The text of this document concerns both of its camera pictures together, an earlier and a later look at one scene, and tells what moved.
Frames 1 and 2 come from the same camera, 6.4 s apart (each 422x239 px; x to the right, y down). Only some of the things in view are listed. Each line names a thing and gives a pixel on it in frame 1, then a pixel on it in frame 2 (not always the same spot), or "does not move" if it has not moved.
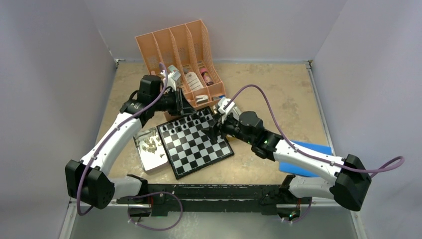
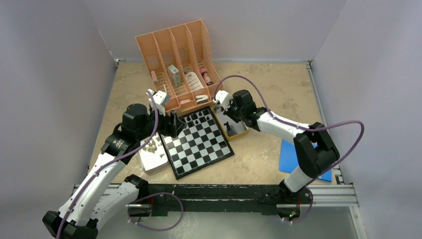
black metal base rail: (157, 200) does not move
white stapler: (201, 99) does not move
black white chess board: (188, 146) does not move
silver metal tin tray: (150, 149) does not move
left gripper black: (181, 106) to (172, 128)
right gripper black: (212, 131) to (228, 112)
